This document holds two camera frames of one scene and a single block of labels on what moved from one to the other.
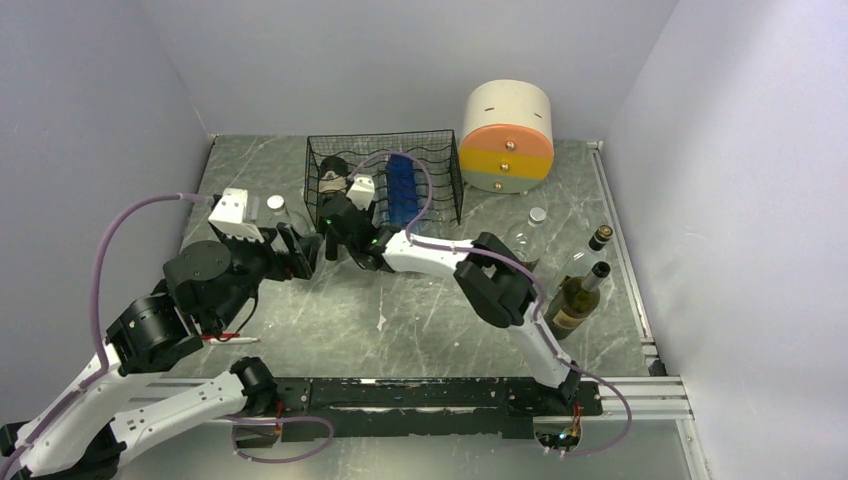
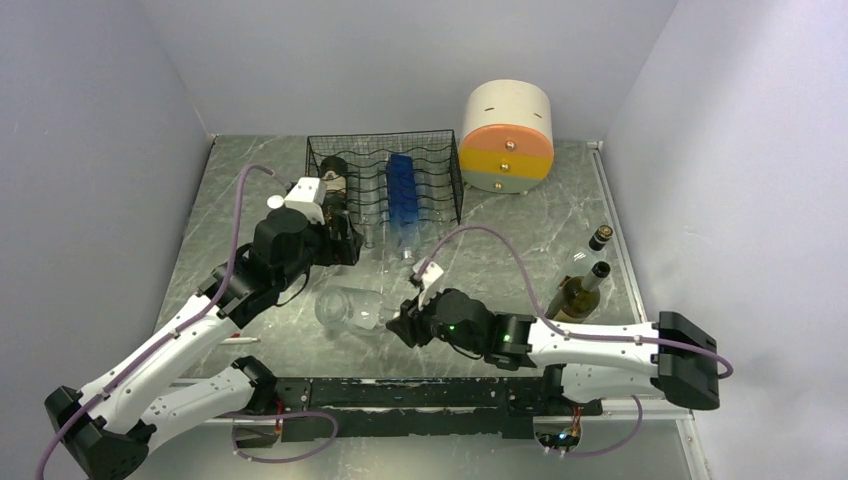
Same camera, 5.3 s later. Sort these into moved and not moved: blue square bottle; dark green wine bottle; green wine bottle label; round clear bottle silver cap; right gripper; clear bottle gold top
Moved: right gripper; round clear bottle silver cap
Not moved: clear bottle gold top; blue square bottle; dark green wine bottle; green wine bottle label
